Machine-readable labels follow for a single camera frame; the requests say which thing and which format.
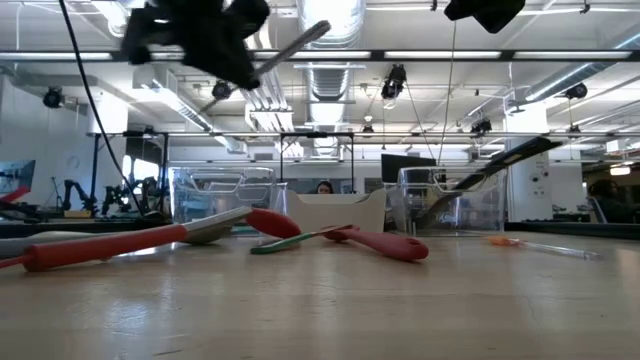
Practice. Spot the silver ventilation duct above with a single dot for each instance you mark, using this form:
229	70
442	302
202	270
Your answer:
327	85

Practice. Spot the black slotted spoon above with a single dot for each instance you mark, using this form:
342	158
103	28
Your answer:
525	160
525	149

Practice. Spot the black monitor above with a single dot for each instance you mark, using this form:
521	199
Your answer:
400	167

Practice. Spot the steel butter knife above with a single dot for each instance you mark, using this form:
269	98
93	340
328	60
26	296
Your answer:
300	42

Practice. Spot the grey plastic spoon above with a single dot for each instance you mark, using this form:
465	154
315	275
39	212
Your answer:
205	240

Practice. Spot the blue wall screen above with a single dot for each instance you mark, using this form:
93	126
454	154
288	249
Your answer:
20	172

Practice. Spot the person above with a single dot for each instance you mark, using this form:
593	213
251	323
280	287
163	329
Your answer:
607	197
325	188

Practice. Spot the black metal workstation frame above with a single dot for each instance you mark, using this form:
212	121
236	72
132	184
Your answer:
281	160
94	170

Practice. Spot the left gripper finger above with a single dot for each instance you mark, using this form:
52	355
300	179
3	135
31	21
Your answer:
247	15
230	62

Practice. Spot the black ceiling spotlight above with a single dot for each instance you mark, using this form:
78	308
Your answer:
395	82
481	126
53	98
221	91
576	91

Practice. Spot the clear plastic bin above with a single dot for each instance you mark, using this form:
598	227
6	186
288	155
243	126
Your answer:
220	187
480	210

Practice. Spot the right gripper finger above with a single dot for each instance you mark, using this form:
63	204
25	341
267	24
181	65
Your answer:
459	9
497	12

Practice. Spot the small black robot arm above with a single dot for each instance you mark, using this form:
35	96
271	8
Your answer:
117	197
72	186

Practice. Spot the lit wall lamp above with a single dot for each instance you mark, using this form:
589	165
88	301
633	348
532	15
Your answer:
620	170

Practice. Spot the red ladle with steel neck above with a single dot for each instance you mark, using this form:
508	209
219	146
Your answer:
100	247

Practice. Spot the black aluminium table frame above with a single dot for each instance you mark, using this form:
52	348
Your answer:
75	227

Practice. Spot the white plastic bin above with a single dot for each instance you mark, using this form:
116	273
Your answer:
330	215

